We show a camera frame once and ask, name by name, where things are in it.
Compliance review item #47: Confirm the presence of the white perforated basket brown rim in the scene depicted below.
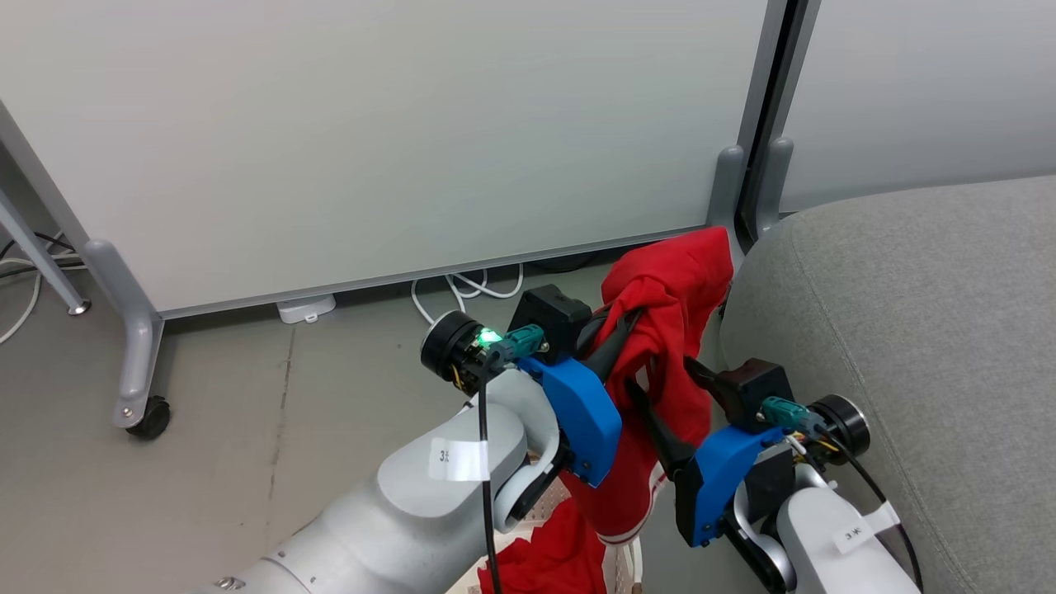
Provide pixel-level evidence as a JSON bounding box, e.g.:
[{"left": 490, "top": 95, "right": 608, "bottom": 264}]
[{"left": 445, "top": 477, "right": 649, "bottom": 594}]

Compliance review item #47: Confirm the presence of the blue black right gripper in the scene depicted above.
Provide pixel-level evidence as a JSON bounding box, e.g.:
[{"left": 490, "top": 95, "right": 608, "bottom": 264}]
[{"left": 624, "top": 356, "right": 871, "bottom": 549}]

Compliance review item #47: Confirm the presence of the white thin floor cable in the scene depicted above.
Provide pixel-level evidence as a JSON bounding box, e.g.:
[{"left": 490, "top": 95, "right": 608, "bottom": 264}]
[{"left": 0, "top": 254, "right": 87, "bottom": 346}]

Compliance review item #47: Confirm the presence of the white partition board grey frame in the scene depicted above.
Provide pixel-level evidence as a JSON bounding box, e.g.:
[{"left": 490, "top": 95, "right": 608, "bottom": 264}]
[{"left": 738, "top": 0, "right": 1056, "bottom": 244}]

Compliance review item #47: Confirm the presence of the white power adapter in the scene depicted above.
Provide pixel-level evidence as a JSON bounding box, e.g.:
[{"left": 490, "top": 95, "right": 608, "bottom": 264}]
[{"left": 276, "top": 294, "right": 338, "bottom": 325}]

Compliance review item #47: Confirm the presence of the grey fabric sofa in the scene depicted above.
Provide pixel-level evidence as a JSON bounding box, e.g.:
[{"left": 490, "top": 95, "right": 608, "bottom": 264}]
[{"left": 719, "top": 174, "right": 1056, "bottom": 594}]

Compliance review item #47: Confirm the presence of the large white partition board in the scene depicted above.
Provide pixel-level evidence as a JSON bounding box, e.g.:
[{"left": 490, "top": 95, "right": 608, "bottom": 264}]
[{"left": 0, "top": 0, "right": 776, "bottom": 321}]

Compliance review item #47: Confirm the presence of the grey metal table leg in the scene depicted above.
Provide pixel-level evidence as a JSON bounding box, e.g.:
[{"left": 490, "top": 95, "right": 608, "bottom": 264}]
[{"left": 0, "top": 188, "right": 92, "bottom": 318}]

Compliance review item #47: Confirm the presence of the red garment with white stripes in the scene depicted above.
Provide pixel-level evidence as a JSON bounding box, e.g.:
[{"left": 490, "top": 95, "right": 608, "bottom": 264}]
[{"left": 477, "top": 226, "right": 736, "bottom": 594}]

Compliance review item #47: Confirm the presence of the white looped floor cable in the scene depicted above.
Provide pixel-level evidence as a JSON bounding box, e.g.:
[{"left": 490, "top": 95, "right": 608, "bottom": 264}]
[{"left": 410, "top": 263, "right": 526, "bottom": 328}]

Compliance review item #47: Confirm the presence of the grey board leg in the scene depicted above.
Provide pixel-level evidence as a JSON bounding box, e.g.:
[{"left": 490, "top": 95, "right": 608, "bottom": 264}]
[{"left": 81, "top": 238, "right": 167, "bottom": 431}]

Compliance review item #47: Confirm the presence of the white paper label tag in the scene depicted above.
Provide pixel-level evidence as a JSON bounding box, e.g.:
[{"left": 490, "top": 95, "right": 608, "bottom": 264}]
[
  {"left": 428, "top": 438, "right": 491, "bottom": 483},
  {"left": 832, "top": 502, "right": 902, "bottom": 555}
]

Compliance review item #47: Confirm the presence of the black thin floor cable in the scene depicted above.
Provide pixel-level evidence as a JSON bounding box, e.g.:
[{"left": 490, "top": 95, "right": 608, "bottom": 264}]
[{"left": 0, "top": 230, "right": 77, "bottom": 266}]

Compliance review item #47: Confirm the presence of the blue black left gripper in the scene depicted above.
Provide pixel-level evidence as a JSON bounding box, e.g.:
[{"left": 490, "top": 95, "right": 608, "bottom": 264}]
[{"left": 419, "top": 306, "right": 646, "bottom": 489}]

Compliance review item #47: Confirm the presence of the black caster wheel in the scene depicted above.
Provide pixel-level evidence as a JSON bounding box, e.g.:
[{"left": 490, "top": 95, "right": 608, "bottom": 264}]
[{"left": 126, "top": 395, "right": 172, "bottom": 441}]

